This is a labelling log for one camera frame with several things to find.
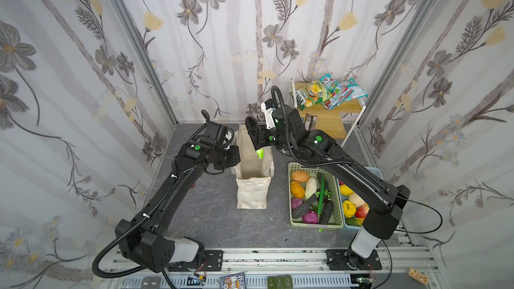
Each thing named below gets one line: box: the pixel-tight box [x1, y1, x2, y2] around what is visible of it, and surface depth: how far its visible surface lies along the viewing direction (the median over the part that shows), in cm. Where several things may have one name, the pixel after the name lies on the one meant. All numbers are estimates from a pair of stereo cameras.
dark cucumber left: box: [291, 193, 318, 219], surface depth 82 cm
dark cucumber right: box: [319, 199, 334, 225], surface depth 84 cm
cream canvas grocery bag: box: [231, 124, 276, 210], surface depth 79 cm
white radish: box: [304, 177, 318, 201], surface depth 90 cm
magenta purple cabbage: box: [302, 210, 318, 225], surface depth 82 cm
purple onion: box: [291, 198, 303, 211], surface depth 85 cm
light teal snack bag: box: [345, 77, 369, 99], surface depth 83 cm
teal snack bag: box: [319, 73, 354, 110], surface depth 82 cm
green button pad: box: [267, 274, 294, 289], surface depth 69 cm
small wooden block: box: [406, 266, 429, 286], surface depth 72 cm
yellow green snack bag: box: [295, 78, 328, 110], surface depth 81 cm
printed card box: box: [218, 272, 247, 289], surface depth 70 cm
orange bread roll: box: [291, 170, 310, 183], surface depth 95 cm
